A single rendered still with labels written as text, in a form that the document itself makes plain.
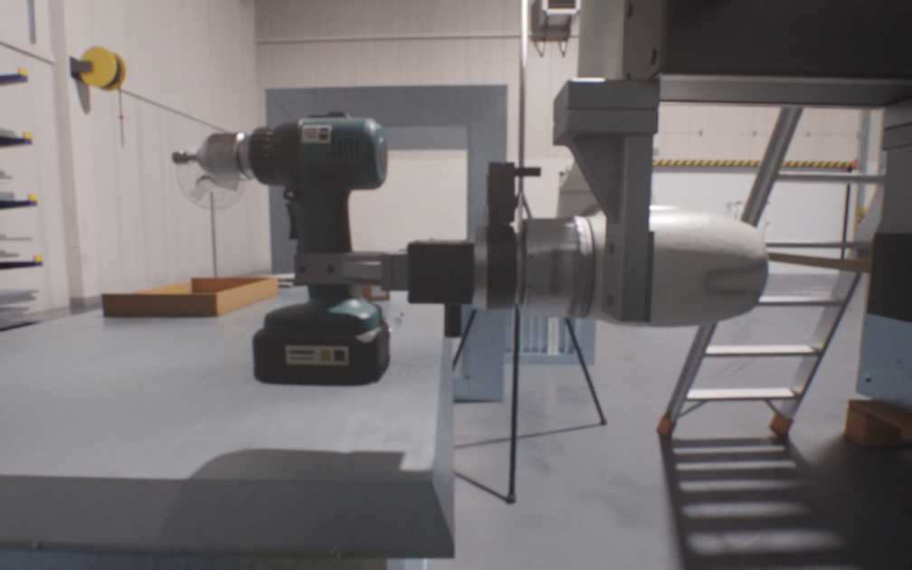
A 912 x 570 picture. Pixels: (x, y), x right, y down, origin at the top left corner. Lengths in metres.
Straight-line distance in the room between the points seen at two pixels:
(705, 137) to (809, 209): 2.88
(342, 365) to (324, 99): 2.14
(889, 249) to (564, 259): 0.20
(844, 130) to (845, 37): 12.58
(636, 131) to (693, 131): 10.97
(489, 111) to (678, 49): 2.14
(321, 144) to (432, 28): 10.61
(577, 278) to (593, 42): 0.23
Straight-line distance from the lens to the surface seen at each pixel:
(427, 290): 0.35
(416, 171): 10.23
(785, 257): 1.65
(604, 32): 0.49
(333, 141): 0.41
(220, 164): 0.45
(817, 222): 12.64
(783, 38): 0.24
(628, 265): 0.21
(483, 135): 2.32
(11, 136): 5.19
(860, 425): 2.55
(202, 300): 1.31
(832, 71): 0.25
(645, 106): 0.22
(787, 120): 1.72
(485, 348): 2.35
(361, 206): 10.40
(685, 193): 11.19
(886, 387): 2.59
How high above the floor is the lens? 0.86
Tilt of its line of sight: 7 degrees down
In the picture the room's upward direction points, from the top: straight up
